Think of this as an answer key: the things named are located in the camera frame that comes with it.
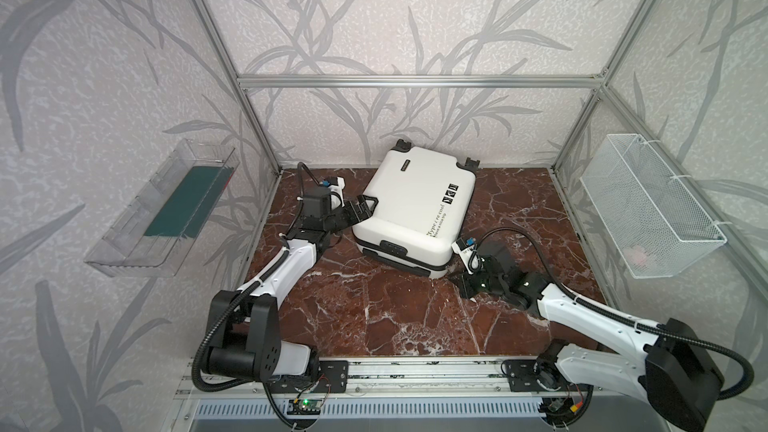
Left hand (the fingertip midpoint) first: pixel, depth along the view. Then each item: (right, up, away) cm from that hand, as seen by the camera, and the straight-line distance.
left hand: (373, 197), depth 85 cm
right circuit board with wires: (+48, -52, -11) cm, 72 cm away
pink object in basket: (+66, -14, -12) cm, 68 cm away
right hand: (+21, -20, -2) cm, 29 cm away
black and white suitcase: (+14, -1, 0) cm, 14 cm away
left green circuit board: (-15, -51, -13) cm, 55 cm away
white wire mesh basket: (+63, -5, -22) cm, 67 cm away
